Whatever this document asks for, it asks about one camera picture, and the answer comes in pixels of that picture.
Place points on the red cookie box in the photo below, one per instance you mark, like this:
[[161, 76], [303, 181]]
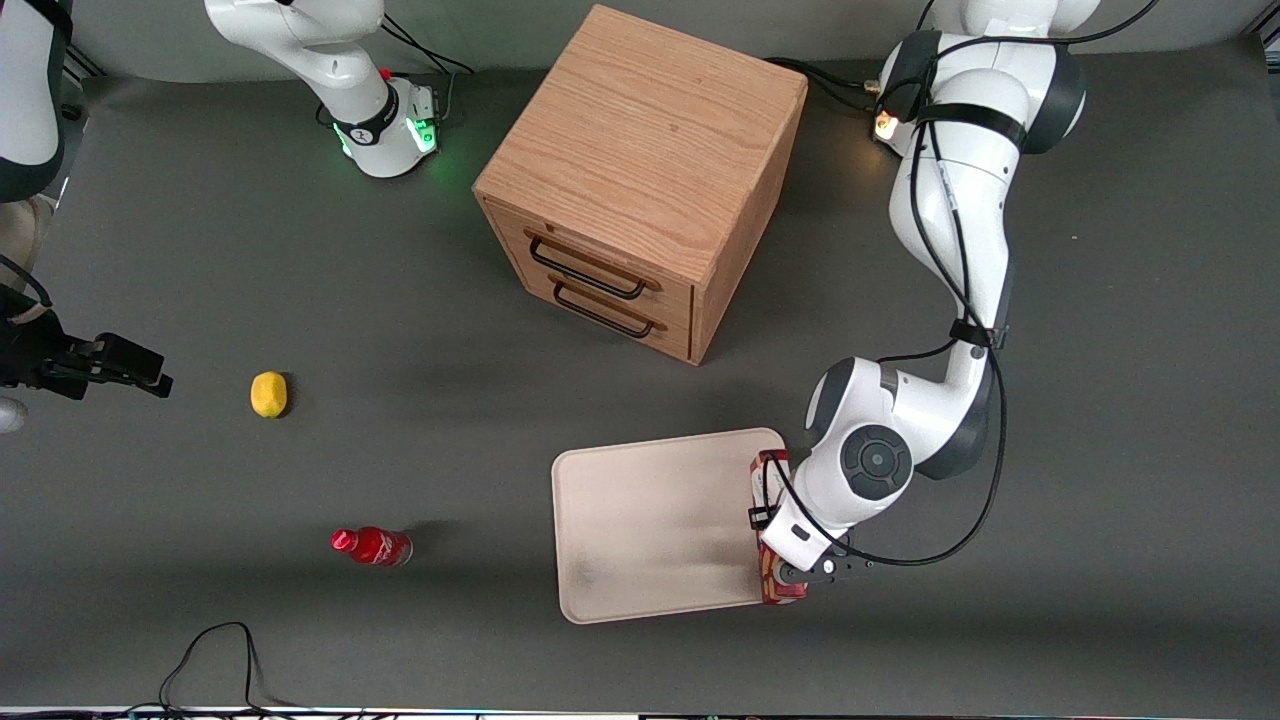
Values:
[[768, 480]]

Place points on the yellow lemon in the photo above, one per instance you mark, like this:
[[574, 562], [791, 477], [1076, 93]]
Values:
[[268, 394]]

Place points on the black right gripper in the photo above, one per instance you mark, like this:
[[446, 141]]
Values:
[[28, 352]]

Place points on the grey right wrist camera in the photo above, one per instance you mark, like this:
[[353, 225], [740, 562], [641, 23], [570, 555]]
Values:
[[10, 414]]

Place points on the aluminium frame profile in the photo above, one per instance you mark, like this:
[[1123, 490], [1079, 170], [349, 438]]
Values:
[[1266, 36], [82, 62]]

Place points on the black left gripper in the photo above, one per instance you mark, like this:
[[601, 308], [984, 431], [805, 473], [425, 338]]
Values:
[[756, 519]]

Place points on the wooden two-drawer cabinet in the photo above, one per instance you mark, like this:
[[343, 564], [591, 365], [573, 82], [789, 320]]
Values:
[[640, 150]]

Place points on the red soda bottle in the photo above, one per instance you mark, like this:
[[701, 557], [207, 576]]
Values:
[[372, 547]]

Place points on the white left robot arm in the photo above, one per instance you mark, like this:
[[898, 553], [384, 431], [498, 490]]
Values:
[[950, 230]]

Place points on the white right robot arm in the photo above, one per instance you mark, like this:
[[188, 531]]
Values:
[[340, 60]]

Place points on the beige plastic tray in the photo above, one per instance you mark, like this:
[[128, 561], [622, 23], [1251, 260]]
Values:
[[660, 525]]

